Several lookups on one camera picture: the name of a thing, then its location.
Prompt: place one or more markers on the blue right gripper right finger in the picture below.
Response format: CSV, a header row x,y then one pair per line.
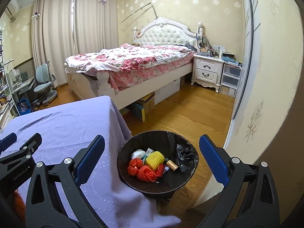
x,y
215,158

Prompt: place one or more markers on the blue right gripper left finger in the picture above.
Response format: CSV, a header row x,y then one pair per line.
x,y
87,158

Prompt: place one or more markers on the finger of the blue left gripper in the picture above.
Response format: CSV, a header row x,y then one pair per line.
x,y
30,147
6,142

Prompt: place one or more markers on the yellow bottle black cap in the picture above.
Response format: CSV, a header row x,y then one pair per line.
x,y
171,164

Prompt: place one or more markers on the red plastic bag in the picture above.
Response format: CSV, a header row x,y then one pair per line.
x,y
134,166

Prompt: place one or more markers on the white tissue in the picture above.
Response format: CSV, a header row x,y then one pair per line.
x,y
166,169

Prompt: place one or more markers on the white round wad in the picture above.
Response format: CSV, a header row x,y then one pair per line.
x,y
138,154

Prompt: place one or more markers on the red thread spool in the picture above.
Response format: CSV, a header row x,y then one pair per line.
x,y
160,170

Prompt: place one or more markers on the orange foam fruit net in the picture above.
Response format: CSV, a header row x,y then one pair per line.
x,y
146,174

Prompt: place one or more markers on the black trash bin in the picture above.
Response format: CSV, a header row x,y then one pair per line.
x,y
157,141

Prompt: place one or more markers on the purple tablecloth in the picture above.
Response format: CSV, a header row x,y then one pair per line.
x,y
67,128

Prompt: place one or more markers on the bookshelf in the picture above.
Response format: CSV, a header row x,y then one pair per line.
x,y
8,108

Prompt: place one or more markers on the blue bin under desk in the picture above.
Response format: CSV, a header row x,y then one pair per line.
x,y
24,106

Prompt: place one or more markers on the black bin liner bag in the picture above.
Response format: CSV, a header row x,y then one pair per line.
x,y
182,153

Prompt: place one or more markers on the white desk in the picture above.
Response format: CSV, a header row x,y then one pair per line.
x,y
20,89

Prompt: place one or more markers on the blue grey desk chair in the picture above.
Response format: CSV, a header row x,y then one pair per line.
x,y
45,85

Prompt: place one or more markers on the yellow foam fruit net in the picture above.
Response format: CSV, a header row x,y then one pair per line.
x,y
154,160

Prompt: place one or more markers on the printed snack wrapper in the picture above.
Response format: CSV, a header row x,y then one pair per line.
x,y
149,151

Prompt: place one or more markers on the blue yellow box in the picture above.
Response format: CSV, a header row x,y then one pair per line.
x,y
137,110

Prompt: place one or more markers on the cardboard box under bed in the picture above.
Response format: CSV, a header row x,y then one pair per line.
x,y
147,102

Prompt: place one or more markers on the white box under bed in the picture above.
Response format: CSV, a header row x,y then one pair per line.
x,y
167,91

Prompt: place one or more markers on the clear plastic drawer unit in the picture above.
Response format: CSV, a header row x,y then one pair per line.
x,y
230,79

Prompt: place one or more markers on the white nightstand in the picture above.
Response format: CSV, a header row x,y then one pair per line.
x,y
207,71

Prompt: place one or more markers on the pink floral quilt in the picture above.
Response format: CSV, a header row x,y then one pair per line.
x,y
129,65

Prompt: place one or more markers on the nightstand clutter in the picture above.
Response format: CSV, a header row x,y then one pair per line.
x,y
205,49

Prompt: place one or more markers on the beige curtains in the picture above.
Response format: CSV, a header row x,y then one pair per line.
x,y
64,28

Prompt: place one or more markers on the air conditioner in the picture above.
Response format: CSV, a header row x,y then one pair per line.
x,y
12,10

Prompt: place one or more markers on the white tufted headboard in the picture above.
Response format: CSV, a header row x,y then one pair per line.
x,y
163,31

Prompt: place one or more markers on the white sliding wardrobe door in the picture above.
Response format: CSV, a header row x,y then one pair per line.
x,y
252,44

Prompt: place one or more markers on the white bed frame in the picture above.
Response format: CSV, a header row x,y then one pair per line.
x,y
85,87

